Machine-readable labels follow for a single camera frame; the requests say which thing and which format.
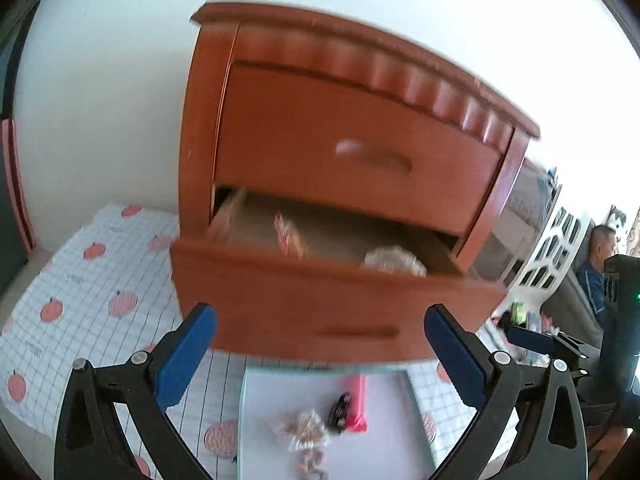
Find patterned wall hanging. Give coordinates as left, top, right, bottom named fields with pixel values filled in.
left=607, top=205, right=640, bottom=257

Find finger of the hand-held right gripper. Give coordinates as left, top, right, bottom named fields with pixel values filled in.
left=507, top=325, right=604, bottom=362

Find black toy car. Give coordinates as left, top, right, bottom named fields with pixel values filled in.
left=328, top=392, right=352, bottom=432

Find pink hair clip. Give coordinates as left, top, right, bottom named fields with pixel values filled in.
left=345, top=374, right=368, bottom=433

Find wooden nightstand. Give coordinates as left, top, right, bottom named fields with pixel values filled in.
left=170, top=2, right=542, bottom=363

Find yellow red snack packet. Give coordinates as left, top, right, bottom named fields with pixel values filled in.
left=274, top=211, right=307, bottom=261

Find teal white cardboard tray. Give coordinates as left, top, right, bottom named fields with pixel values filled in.
left=237, top=366, right=436, bottom=480

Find white cutout chair back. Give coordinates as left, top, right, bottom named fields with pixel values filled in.
left=510, top=207, right=596, bottom=306

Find clear snack packet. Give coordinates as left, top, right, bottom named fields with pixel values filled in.
left=267, top=409, right=332, bottom=453

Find pomegranate print checked tablecloth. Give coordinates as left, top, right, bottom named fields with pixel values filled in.
left=0, top=202, right=506, bottom=480

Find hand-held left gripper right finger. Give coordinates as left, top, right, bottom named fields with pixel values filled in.
left=424, top=303, right=588, bottom=480

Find pale booklets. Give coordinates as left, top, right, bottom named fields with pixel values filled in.
left=505, top=160, right=558, bottom=231

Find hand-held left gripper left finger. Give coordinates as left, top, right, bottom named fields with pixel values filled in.
left=54, top=302, right=218, bottom=480

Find blue cabinet with pink edge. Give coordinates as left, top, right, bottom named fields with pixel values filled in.
left=0, top=0, right=37, bottom=301

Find grey sofa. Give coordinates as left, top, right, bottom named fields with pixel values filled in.
left=542, top=260, right=608, bottom=356

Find small white shelf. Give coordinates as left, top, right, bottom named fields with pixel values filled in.
left=472, top=230, right=526, bottom=286

